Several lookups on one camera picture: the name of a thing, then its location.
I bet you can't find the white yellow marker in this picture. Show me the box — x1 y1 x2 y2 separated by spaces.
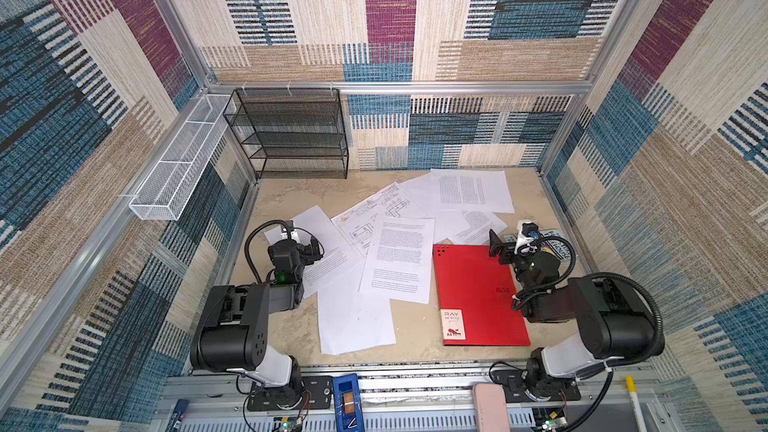
625 376 648 432

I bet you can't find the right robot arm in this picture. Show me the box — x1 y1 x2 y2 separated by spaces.
488 222 665 402

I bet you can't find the diagram drawing sheet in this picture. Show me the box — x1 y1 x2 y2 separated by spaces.
331 182 427 257

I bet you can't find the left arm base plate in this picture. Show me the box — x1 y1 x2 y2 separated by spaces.
245 375 333 412

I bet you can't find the white wire mesh tray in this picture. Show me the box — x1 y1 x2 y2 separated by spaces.
129 94 229 221

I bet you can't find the printed text sheet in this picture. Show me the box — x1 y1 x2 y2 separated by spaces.
359 217 435 304

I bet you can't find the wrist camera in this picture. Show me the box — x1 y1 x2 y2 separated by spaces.
281 221 300 242
514 220 540 255

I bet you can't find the blank white sheet front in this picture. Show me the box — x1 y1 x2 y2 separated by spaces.
317 262 396 355

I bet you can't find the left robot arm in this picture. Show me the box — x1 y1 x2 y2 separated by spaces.
190 220 325 412

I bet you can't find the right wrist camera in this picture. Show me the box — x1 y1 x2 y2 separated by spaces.
514 220 540 255

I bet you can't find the black wire mesh shelf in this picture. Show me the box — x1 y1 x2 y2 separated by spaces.
223 88 350 179

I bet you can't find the pink phone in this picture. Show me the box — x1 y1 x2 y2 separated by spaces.
472 383 510 432

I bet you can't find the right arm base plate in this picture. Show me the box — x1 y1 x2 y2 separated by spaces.
489 368 582 404

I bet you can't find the red folder black inside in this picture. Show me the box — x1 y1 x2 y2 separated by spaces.
433 244 531 347

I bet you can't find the text sheet under pile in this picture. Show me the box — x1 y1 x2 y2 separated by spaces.
434 210 507 245

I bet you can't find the blue box on rail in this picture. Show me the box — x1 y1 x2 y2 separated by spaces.
332 373 365 432

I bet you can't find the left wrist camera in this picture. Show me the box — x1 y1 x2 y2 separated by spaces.
281 221 300 242

